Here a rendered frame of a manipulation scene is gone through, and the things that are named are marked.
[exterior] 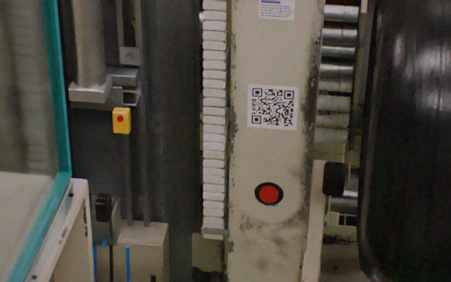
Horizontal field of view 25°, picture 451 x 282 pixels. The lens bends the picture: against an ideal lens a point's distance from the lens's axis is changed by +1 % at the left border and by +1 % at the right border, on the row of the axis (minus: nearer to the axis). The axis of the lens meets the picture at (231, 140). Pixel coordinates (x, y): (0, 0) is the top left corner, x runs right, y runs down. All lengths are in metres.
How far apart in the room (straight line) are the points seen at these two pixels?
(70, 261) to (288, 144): 0.40
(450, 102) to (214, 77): 0.37
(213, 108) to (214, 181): 0.13
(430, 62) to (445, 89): 0.04
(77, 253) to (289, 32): 0.43
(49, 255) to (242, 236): 0.56
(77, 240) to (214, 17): 0.38
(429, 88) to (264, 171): 0.35
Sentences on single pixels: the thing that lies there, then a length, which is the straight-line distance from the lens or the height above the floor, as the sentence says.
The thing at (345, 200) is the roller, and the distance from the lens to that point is 1.88.
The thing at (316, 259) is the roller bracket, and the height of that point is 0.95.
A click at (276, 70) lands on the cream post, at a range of 1.51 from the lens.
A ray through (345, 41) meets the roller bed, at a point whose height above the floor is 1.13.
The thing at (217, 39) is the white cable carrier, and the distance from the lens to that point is 1.51.
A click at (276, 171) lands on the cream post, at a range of 1.60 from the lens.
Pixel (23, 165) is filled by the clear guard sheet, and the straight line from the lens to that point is 1.13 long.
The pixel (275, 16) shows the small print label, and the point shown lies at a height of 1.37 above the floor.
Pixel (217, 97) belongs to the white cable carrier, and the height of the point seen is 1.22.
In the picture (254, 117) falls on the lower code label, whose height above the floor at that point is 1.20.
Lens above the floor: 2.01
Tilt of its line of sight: 33 degrees down
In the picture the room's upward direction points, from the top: 1 degrees clockwise
